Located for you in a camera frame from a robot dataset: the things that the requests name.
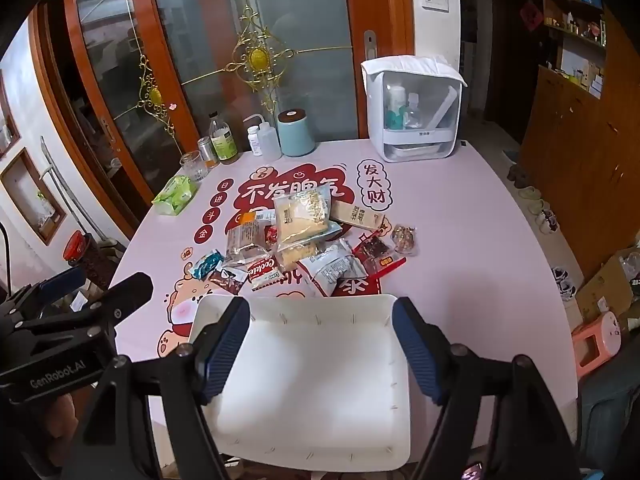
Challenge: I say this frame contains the beige shoes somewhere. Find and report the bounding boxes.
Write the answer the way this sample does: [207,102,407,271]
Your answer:
[520,186,546,211]

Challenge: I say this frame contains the wooden glass sliding door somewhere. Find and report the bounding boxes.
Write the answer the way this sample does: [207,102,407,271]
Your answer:
[145,0,416,153]
[30,0,201,241]

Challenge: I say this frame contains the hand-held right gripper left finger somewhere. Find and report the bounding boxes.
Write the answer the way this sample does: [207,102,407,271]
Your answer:
[60,296,251,480]

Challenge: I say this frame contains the clear plastic bottle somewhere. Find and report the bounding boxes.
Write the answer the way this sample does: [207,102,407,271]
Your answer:
[404,92,426,128]

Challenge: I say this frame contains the green wet wipes pack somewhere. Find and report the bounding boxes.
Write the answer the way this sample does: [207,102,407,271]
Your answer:
[151,175,198,217]

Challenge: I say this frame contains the clear nut packet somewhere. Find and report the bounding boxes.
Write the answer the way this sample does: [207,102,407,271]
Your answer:
[390,224,419,257]

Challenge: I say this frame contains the small glass jar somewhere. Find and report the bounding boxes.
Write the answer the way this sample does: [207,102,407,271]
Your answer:
[197,136,220,168]

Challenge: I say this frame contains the red white biscuit packet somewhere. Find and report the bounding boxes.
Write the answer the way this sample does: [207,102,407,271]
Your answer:
[248,256,285,290]

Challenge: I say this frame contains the dark brown snack packet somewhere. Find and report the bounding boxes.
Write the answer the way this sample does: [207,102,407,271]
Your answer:
[207,266,249,295]

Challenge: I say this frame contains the translucent squeeze bottle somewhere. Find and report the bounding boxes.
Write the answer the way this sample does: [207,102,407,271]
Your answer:
[243,115,283,161]

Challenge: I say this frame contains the red wall decoration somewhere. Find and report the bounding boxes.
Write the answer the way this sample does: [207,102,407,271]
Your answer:
[520,2,543,31]

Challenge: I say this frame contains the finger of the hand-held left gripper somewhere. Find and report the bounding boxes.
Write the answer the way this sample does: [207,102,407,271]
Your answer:
[19,273,155,342]
[9,266,87,312]

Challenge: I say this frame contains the wooden wall frame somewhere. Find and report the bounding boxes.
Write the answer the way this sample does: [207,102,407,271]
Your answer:
[0,147,68,246]

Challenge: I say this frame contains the red clear jerky packet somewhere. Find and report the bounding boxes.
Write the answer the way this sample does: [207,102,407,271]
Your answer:
[351,234,407,280]

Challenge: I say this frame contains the red lid jar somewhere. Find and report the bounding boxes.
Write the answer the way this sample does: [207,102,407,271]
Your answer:
[64,230,91,266]

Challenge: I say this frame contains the striped sneaker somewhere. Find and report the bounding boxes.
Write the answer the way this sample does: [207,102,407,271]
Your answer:
[551,266,578,302]

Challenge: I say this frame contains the wooden cabinet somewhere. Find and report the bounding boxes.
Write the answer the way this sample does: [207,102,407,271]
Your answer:
[520,0,640,281]

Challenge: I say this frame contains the orange white snack packet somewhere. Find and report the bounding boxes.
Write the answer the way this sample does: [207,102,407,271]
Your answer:
[236,210,277,226]

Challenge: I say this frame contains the green label glass bottle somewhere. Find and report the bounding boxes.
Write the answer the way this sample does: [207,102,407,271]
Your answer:
[207,111,240,165]

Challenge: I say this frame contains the cardboard box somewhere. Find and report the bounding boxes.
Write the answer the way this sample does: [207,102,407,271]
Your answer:
[575,247,640,321]

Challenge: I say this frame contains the clear bread packet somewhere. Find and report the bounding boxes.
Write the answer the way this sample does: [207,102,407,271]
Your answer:
[223,224,271,267]

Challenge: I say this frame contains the pale yellow cake bag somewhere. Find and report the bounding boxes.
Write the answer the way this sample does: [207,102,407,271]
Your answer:
[272,187,345,247]

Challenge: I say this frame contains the tan long snack packet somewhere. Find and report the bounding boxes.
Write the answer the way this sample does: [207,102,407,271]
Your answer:
[329,201,390,234]

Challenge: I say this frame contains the brown floss cake bag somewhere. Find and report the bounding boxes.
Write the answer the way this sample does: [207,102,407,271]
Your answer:
[272,242,321,275]

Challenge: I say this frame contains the light blue canister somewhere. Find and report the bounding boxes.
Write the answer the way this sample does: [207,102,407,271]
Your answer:
[276,109,317,157]

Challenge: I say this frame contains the white storage box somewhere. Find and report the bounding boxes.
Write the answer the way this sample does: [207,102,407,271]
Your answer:
[361,54,468,163]

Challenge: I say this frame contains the blue white small packet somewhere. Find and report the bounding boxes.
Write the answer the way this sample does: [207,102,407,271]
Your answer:
[191,249,224,279]

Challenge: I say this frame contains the clear glass cup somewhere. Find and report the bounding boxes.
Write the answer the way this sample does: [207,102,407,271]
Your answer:
[180,151,210,183]

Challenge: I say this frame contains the black cable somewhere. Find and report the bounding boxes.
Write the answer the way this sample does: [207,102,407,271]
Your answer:
[0,220,12,291]

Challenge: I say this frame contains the teal white bottle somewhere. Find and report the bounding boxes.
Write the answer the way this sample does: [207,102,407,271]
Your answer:
[385,85,407,130]

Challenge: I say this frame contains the grey white snack packet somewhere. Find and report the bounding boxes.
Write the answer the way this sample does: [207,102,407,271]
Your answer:
[299,239,370,297]

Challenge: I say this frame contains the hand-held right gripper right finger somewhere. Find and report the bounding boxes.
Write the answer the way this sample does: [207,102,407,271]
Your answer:
[391,296,584,480]

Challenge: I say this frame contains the white plastic bin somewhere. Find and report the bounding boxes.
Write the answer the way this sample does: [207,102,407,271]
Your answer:
[189,294,413,472]

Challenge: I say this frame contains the pink plastic stool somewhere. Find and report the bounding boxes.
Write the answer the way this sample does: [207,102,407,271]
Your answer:
[571,311,622,381]

